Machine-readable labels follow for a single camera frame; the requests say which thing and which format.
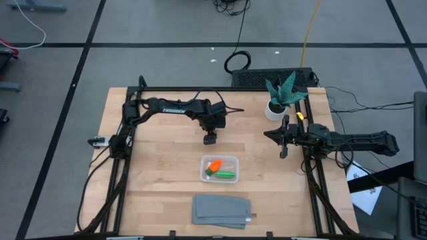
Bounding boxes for black coiled cable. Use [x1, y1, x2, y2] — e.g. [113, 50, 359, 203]
[223, 0, 252, 75]

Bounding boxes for orange toy carrot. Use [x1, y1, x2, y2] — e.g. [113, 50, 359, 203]
[204, 159, 224, 177]

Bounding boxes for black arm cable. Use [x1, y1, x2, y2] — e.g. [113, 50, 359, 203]
[191, 88, 245, 113]

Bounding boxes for white cable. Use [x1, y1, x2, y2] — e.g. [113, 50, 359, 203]
[12, 0, 47, 50]

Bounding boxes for grey metal foot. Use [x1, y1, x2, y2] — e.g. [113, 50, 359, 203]
[0, 81, 23, 93]

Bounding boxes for green toy cucumber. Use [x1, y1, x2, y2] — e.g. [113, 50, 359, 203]
[213, 170, 236, 180]

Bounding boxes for black cable bundle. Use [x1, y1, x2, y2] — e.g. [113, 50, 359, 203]
[212, 0, 251, 16]

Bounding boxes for thin black floor cable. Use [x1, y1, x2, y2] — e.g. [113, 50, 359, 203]
[325, 85, 414, 113]

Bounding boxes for grey folded cloth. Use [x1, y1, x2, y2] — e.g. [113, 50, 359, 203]
[191, 194, 253, 230]

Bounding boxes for yellow floor cable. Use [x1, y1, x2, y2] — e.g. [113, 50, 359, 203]
[300, 0, 322, 68]

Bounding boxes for red hose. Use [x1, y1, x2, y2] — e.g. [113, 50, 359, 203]
[0, 37, 19, 59]

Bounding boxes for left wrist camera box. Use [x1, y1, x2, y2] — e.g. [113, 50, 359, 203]
[203, 131, 218, 146]

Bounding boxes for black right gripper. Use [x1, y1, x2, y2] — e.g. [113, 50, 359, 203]
[263, 115, 305, 159]

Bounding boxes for green plant in white pot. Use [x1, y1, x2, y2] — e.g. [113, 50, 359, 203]
[264, 71, 310, 122]

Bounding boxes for black diagonal bar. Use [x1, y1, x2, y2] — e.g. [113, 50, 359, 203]
[346, 161, 414, 194]

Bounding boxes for clear plastic tupperware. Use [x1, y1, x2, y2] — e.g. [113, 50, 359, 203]
[199, 154, 240, 184]

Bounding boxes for dark grey desk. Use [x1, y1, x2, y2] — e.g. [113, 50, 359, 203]
[396, 176, 427, 240]

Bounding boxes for white printed paper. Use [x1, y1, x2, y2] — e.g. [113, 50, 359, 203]
[346, 161, 384, 216]

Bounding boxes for black keyboard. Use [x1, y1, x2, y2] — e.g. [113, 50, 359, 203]
[412, 196, 427, 240]

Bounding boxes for grey monitor panel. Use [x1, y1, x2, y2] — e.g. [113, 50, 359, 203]
[413, 90, 427, 183]

